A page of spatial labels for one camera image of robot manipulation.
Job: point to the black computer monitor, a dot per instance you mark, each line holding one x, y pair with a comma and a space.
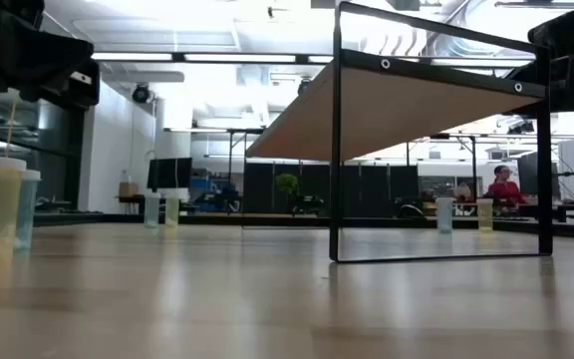
170, 173

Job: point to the ceiling strip light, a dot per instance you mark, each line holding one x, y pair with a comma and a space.
239, 58
132, 57
319, 59
481, 63

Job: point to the person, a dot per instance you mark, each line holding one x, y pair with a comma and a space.
505, 192

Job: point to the black ceiling spotlight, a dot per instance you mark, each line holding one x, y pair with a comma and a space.
141, 95
304, 86

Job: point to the black metal gantry frame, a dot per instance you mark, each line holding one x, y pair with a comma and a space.
474, 164
207, 130

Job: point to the dark computer monitor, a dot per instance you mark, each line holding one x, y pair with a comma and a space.
528, 174

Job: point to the wooden shelf black metal frame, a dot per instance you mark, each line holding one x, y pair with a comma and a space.
391, 114

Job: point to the black room divider panels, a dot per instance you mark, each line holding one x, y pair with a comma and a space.
367, 189

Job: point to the brown cardboard box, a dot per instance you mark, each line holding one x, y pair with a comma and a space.
128, 190

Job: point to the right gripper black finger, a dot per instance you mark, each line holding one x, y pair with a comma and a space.
571, 30

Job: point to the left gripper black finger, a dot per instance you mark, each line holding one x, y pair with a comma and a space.
38, 55
3, 9

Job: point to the blue storage bins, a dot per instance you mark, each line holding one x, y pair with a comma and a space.
200, 187

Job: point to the green bushy plant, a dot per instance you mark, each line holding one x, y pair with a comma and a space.
287, 183

